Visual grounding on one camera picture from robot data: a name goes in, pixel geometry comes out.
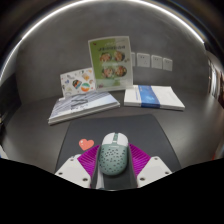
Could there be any white book with blue band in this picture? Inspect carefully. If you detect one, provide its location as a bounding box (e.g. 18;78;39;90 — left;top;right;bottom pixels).
123;84;186;112

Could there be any green and white computer mouse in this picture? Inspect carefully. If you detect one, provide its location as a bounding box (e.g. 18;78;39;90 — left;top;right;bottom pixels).
97;131;130;177

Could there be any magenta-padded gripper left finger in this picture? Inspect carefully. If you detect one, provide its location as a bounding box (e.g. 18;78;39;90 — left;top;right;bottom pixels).
54;144;102;190

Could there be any white card with colourful stickers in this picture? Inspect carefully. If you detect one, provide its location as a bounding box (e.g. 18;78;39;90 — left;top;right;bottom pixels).
59;67;97;98

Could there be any dark grey mouse pad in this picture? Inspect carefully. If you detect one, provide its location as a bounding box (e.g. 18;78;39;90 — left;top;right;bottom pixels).
54;113;183;174

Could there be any white wall socket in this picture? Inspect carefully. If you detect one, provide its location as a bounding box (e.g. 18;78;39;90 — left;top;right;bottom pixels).
136;52;151;69
150;54;164;70
130;51;137;67
162;57;174;72

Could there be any dark framed glass door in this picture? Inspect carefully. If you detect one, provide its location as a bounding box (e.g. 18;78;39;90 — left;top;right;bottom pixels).
207;58;222;99

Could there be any grey striped book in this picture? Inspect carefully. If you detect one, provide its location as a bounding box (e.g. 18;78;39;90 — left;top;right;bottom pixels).
47;90;121;126

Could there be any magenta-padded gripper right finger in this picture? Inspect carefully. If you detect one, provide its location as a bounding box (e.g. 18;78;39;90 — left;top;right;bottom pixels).
127;142;173;189

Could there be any green menu sign stand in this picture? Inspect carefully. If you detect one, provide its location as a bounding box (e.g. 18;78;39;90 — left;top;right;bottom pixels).
87;35;134;93

